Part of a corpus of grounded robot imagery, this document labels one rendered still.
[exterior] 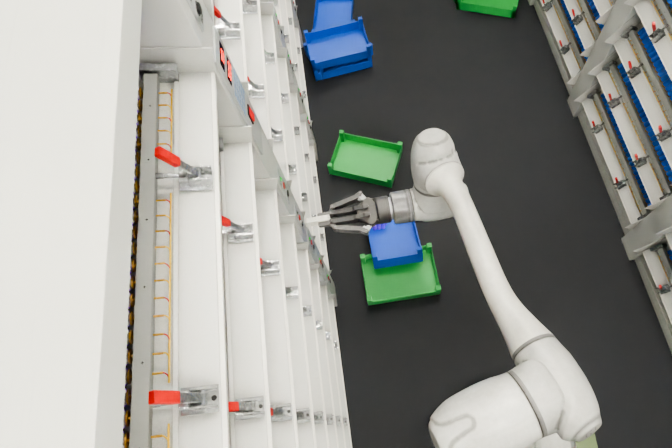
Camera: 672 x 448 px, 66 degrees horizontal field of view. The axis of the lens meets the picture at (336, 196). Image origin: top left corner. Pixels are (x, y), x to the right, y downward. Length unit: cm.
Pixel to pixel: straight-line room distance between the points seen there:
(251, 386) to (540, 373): 57
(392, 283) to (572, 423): 124
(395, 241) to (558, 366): 120
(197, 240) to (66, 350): 30
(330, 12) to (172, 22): 231
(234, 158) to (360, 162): 154
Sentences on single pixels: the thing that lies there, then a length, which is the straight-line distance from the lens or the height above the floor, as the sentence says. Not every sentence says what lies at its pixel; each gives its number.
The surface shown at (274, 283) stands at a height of 116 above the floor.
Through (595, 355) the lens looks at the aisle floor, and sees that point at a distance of 228.
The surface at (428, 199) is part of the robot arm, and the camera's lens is 135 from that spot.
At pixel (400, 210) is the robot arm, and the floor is 86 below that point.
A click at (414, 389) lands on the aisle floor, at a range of 214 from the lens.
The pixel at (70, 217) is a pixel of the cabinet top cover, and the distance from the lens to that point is 42.
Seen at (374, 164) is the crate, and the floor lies 0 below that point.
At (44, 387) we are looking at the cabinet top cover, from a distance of 39.
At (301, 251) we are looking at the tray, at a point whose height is 76.
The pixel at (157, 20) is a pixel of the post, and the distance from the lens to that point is 72.
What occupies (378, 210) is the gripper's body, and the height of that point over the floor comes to 86.
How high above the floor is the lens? 214
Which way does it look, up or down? 65 degrees down
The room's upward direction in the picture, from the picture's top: 16 degrees counter-clockwise
